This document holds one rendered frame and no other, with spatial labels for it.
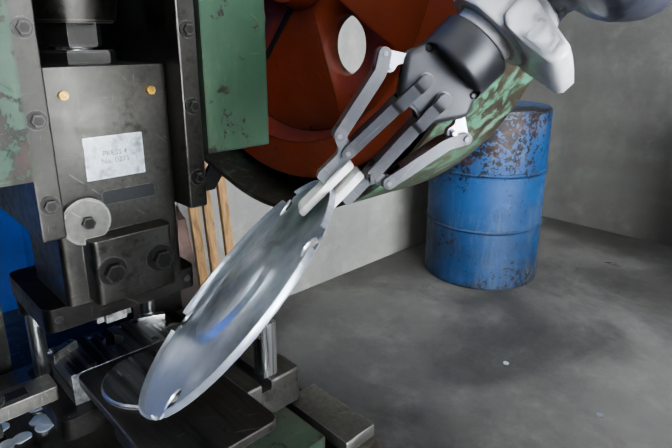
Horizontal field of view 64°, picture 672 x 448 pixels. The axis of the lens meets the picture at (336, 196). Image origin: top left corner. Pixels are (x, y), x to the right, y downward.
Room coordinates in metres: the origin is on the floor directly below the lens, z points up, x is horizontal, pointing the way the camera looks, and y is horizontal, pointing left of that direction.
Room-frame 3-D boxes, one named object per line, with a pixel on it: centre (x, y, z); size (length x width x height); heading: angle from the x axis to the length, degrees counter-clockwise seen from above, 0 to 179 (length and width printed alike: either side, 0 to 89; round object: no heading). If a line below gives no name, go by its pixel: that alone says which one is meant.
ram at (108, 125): (0.67, 0.29, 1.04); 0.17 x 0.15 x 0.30; 44
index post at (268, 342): (0.73, 0.11, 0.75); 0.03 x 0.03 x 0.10; 44
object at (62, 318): (0.70, 0.33, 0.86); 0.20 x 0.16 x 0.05; 134
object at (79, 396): (0.69, 0.32, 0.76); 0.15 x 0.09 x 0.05; 134
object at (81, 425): (0.70, 0.33, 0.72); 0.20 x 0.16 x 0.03; 134
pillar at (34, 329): (0.68, 0.42, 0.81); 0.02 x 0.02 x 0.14
